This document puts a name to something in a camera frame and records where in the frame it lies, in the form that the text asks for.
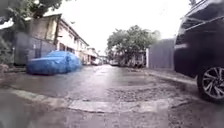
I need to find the large green tree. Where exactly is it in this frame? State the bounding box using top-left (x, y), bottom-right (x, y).
top-left (105, 24), bottom-right (162, 68)

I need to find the car under blue cover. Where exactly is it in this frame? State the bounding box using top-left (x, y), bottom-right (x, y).
top-left (25, 50), bottom-right (83, 76)

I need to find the wet grey asphalt road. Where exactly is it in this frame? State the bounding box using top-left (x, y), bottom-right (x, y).
top-left (0, 63), bottom-right (224, 128)

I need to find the black car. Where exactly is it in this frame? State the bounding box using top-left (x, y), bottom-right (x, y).
top-left (173, 0), bottom-right (224, 103)

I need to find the grey metal gate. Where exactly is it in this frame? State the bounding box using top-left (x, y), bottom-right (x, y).
top-left (13, 31), bottom-right (58, 66)

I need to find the concrete speed bump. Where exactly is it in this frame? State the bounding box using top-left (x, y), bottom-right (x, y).
top-left (6, 87), bottom-right (201, 114)

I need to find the grey corrugated fence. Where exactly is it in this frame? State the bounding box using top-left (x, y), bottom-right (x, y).
top-left (146, 37), bottom-right (176, 70)

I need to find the row of houses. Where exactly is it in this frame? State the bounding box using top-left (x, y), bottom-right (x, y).
top-left (13, 13), bottom-right (101, 66)

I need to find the white parked car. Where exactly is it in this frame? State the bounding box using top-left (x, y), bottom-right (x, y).
top-left (91, 57), bottom-right (102, 67)

